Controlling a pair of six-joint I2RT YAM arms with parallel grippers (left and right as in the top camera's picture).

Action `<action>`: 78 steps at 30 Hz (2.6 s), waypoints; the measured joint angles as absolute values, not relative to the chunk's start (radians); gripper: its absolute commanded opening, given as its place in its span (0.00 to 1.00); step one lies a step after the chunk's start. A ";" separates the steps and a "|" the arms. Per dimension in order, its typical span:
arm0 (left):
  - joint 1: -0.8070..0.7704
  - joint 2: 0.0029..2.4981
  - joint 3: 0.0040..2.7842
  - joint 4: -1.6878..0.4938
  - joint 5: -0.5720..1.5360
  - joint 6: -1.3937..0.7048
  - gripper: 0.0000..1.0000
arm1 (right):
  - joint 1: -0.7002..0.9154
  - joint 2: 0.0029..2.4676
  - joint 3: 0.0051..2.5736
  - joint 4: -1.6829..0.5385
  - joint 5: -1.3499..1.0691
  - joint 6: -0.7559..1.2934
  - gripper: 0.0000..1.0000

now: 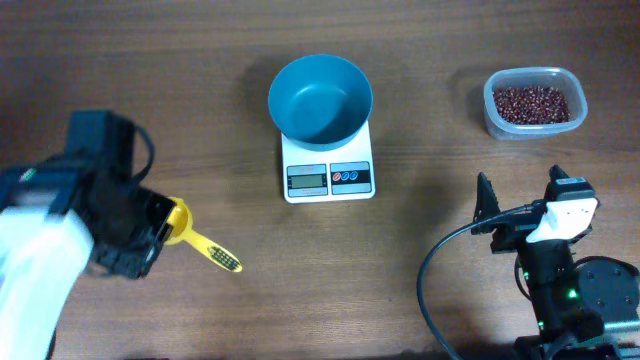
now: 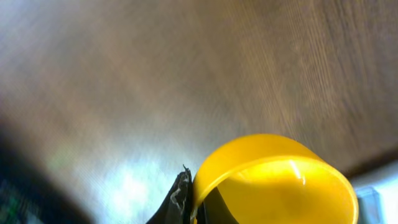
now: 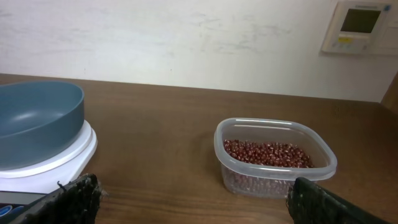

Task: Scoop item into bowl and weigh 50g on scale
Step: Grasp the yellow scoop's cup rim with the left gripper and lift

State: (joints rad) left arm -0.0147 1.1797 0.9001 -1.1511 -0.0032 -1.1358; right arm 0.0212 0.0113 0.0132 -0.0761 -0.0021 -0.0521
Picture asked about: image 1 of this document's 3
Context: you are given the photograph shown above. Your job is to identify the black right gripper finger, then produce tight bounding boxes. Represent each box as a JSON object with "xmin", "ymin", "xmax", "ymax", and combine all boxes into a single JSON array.
[
  {"xmin": 549, "ymin": 165, "xmax": 570, "ymax": 185},
  {"xmin": 471, "ymin": 172, "xmax": 501, "ymax": 235}
]

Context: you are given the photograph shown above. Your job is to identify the yellow plastic measuring scoop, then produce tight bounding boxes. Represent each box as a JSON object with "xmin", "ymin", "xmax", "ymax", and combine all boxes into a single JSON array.
[{"xmin": 164, "ymin": 197, "xmax": 243, "ymax": 273}]

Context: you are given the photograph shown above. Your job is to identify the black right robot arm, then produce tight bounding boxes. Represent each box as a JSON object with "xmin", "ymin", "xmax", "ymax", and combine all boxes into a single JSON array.
[{"xmin": 473, "ymin": 165, "xmax": 639, "ymax": 359}]

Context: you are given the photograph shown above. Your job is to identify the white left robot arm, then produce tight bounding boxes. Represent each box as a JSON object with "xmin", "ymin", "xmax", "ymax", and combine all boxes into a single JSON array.
[{"xmin": 1, "ymin": 111, "xmax": 175, "ymax": 359}]

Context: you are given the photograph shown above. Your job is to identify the white digital kitchen scale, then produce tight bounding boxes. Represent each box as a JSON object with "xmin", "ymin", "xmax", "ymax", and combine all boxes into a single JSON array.
[{"xmin": 281, "ymin": 122, "xmax": 376, "ymax": 204}]

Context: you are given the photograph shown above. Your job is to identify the blue plastic bowl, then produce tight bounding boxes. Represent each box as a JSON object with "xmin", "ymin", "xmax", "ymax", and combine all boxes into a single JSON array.
[{"xmin": 267, "ymin": 54, "xmax": 374, "ymax": 150}]

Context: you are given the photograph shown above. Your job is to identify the red adzuki beans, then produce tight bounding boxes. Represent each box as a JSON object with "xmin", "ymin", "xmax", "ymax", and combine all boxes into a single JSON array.
[{"xmin": 493, "ymin": 86, "xmax": 570, "ymax": 126}]

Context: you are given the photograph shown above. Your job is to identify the clear plastic food container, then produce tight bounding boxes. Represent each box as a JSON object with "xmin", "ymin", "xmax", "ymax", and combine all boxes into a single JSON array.
[{"xmin": 482, "ymin": 67, "xmax": 588, "ymax": 140}]

